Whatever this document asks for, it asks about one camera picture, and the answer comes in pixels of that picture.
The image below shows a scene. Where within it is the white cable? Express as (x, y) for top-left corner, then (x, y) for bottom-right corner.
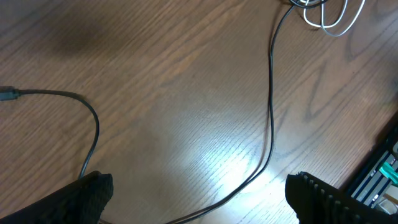
(300, 0), (367, 37)

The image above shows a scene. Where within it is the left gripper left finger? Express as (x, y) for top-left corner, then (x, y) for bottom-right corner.
(1, 171), (114, 224)

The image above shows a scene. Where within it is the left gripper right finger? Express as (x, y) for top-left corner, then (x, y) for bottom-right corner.
(285, 172), (392, 224)

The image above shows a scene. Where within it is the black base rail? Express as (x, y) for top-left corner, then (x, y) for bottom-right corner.
(343, 125), (397, 215)

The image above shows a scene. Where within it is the black USB cable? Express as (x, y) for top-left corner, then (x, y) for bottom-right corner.
(164, 0), (330, 224)

